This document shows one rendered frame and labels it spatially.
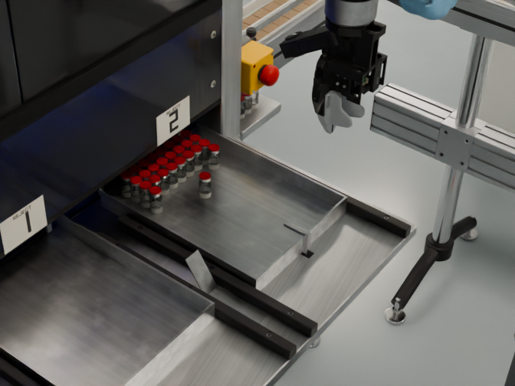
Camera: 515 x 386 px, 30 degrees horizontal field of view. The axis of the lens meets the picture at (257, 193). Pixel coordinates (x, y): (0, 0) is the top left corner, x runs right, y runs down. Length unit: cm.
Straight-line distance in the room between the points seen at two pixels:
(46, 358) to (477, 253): 178
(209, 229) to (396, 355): 112
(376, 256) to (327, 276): 10
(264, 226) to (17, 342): 46
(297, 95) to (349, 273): 201
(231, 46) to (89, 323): 55
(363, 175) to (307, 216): 153
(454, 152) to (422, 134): 10
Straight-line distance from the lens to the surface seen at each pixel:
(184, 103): 166
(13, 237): 147
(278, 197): 171
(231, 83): 176
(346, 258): 161
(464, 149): 253
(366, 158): 326
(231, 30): 170
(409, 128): 260
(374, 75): 144
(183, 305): 152
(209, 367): 144
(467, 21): 233
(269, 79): 180
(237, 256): 159
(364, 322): 271
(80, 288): 156
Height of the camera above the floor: 199
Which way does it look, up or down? 40 degrees down
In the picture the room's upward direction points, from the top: 2 degrees clockwise
